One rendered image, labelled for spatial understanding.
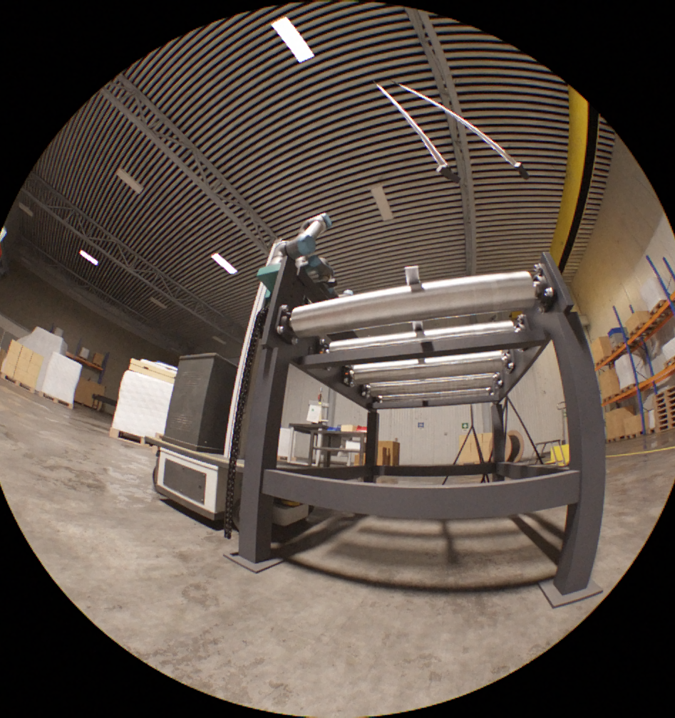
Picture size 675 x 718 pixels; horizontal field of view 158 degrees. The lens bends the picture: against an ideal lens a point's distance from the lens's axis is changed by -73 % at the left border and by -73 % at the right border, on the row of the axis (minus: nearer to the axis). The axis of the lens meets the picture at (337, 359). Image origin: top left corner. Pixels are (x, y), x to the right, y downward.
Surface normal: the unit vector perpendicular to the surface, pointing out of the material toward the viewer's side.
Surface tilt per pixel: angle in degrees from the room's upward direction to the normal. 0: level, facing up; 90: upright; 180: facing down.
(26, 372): 90
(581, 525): 90
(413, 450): 90
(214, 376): 90
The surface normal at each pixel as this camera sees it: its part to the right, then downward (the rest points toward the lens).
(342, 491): -0.42, -0.37
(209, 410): 0.95, -0.05
